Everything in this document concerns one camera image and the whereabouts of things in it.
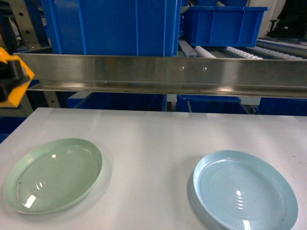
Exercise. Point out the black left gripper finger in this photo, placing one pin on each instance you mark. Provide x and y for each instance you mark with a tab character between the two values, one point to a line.
17	72

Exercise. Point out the pale green plate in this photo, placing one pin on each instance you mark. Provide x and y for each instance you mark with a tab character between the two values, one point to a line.
53	177

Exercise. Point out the large blue bin left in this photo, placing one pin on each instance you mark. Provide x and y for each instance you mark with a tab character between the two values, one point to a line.
113	27

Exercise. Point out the blue bin right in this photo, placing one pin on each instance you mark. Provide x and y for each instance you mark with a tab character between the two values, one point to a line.
217	26

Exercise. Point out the pale blue plate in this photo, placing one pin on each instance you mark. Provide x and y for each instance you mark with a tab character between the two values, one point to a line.
238	191

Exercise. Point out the stainless steel rack rail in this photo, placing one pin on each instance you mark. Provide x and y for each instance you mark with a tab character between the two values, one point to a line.
169	75

